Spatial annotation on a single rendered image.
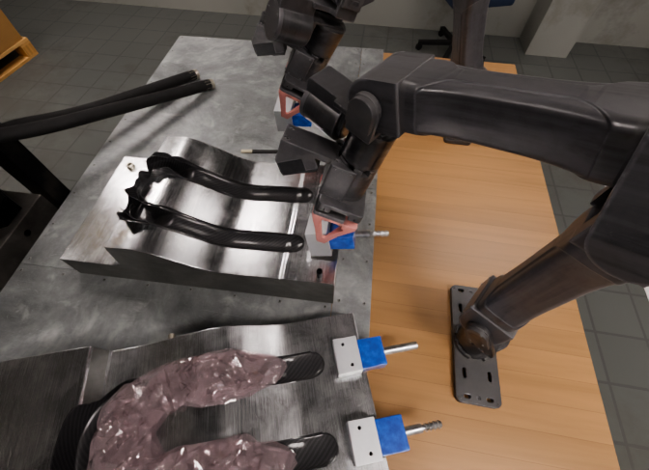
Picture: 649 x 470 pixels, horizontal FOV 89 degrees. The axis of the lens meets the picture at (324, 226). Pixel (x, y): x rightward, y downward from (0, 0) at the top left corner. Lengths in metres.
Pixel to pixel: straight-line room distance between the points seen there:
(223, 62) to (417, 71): 0.92
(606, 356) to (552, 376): 1.12
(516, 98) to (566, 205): 1.86
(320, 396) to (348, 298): 0.18
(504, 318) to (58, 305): 0.75
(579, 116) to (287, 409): 0.47
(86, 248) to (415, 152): 0.74
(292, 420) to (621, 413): 1.43
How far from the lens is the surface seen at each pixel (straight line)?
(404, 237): 0.71
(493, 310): 0.49
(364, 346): 0.54
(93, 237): 0.76
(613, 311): 1.93
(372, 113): 0.34
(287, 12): 0.58
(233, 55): 1.23
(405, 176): 0.82
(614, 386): 1.79
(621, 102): 0.30
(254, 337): 0.54
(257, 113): 0.98
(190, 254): 0.60
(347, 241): 0.53
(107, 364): 0.61
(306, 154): 0.43
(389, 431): 0.53
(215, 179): 0.68
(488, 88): 0.32
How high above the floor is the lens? 1.39
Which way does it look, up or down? 57 degrees down
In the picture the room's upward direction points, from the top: straight up
